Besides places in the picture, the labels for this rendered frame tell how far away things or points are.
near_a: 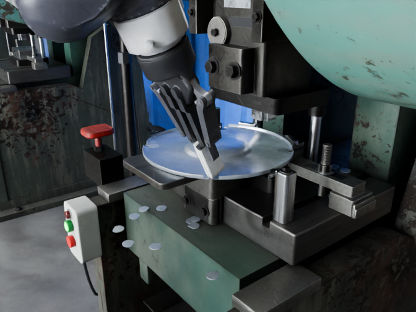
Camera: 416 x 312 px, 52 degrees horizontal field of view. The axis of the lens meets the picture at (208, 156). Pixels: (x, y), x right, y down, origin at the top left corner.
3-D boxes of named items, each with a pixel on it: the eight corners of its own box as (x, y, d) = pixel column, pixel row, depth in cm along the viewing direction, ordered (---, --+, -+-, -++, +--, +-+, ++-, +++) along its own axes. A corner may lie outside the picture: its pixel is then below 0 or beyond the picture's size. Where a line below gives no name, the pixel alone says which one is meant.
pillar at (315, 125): (312, 163, 88) (319, 96, 83) (304, 160, 90) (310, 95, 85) (319, 161, 89) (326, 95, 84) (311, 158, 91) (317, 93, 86)
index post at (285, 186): (283, 225, 71) (287, 172, 68) (270, 218, 73) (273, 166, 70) (294, 220, 73) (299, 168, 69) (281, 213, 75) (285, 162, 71)
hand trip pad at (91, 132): (91, 164, 101) (88, 134, 98) (81, 156, 105) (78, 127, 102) (118, 157, 105) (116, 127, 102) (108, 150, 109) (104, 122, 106)
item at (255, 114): (264, 122, 86) (265, 104, 84) (247, 116, 89) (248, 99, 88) (275, 119, 87) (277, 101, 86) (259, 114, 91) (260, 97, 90)
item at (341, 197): (355, 219, 73) (363, 163, 69) (281, 186, 85) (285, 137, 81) (374, 208, 76) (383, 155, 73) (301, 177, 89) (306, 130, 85)
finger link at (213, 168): (208, 134, 67) (212, 135, 67) (222, 166, 71) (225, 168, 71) (195, 145, 66) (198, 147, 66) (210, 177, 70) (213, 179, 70)
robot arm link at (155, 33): (135, 23, 49) (154, 65, 52) (211, -25, 54) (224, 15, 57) (86, 18, 58) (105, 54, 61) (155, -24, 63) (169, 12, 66)
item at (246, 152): (160, 124, 98) (160, 121, 98) (287, 129, 95) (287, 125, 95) (124, 176, 71) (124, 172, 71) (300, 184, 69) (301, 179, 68)
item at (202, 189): (164, 254, 73) (161, 182, 68) (125, 221, 83) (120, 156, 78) (268, 210, 87) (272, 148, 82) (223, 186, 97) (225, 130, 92)
